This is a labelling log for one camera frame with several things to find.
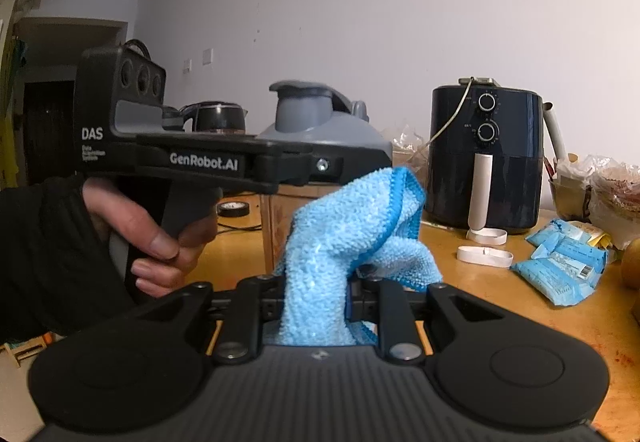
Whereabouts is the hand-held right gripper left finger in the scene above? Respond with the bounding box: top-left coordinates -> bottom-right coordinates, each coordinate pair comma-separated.
134,275 -> 288,365

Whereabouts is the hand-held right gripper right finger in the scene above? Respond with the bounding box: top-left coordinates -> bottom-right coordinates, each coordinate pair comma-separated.
347,275 -> 506,365

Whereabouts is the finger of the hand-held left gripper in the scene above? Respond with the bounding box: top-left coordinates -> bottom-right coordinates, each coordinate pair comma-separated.
252,142 -> 393,186

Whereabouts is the clear shaker bottle grey lid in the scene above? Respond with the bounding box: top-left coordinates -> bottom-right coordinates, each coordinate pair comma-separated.
257,80 -> 396,275

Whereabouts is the light blue microfiber cloth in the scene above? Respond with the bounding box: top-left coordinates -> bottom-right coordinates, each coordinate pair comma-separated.
272,166 -> 444,347

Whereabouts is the person's left hand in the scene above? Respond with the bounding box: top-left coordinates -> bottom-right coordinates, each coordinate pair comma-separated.
82,179 -> 219,299

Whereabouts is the yellow hanging cloth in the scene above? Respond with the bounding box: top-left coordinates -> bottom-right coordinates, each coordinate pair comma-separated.
0,37 -> 26,183

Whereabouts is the clear bag with brown contents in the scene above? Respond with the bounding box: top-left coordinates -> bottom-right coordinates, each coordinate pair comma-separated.
392,125 -> 431,173

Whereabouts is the white plastic band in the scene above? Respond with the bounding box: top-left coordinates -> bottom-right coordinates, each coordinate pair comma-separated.
466,228 -> 508,244
457,246 -> 514,268

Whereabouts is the black electric kettle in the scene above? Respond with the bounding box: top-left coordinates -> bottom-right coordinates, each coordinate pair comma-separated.
179,101 -> 249,133

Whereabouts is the blue snack packet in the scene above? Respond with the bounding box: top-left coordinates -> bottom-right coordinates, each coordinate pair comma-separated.
530,237 -> 608,280
511,258 -> 598,307
525,219 -> 586,249

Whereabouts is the black air fryer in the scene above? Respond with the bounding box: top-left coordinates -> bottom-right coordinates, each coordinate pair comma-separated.
430,83 -> 544,230

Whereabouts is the yellow snack packet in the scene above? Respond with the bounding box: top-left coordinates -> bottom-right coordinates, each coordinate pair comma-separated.
570,221 -> 613,248

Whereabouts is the white cardboard tube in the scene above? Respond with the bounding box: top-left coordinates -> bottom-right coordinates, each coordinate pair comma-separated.
542,102 -> 568,163

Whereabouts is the round yellow-red fruit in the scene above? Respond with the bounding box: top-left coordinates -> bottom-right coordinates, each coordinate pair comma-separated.
620,237 -> 640,290

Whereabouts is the white charging cable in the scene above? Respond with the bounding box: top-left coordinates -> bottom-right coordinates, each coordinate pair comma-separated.
425,81 -> 474,145

